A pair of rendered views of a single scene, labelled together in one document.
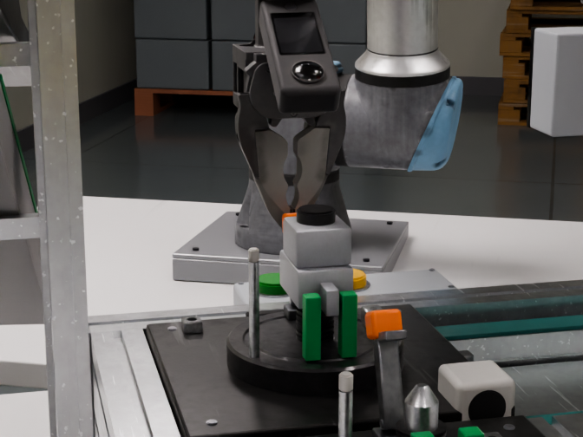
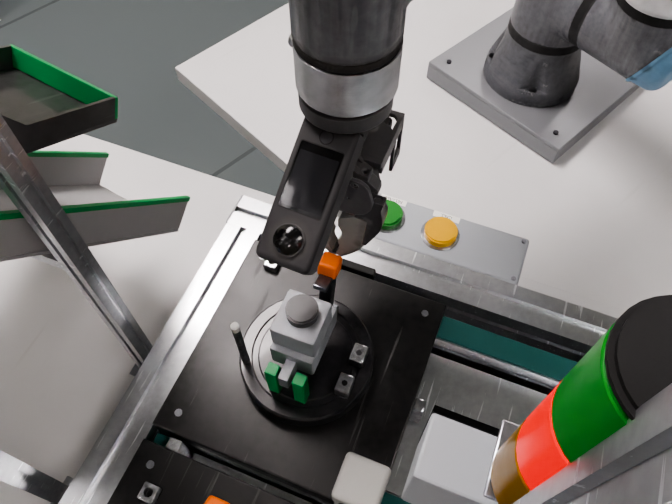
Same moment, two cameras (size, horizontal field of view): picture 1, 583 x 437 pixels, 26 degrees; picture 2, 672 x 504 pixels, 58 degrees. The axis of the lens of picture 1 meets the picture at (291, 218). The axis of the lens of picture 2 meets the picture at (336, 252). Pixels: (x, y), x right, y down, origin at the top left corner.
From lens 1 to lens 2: 0.82 m
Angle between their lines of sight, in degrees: 51
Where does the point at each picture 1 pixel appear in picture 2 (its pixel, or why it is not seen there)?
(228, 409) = (201, 399)
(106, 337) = (230, 234)
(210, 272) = (448, 86)
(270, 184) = not seen: hidden behind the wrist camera
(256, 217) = (497, 58)
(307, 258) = (279, 342)
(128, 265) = (414, 43)
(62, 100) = not seen: outside the picture
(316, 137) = (354, 222)
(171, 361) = (224, 307)
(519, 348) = (513, 371)
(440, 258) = (641, 128)
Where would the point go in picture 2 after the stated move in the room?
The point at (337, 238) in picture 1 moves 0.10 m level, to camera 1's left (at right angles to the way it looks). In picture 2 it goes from (301, 345) to (216, 288)
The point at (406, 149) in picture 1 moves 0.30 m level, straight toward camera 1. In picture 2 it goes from (624, 70) to (503, 211)
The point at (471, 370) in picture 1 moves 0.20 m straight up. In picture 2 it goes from (359, 478) to (369, 413)
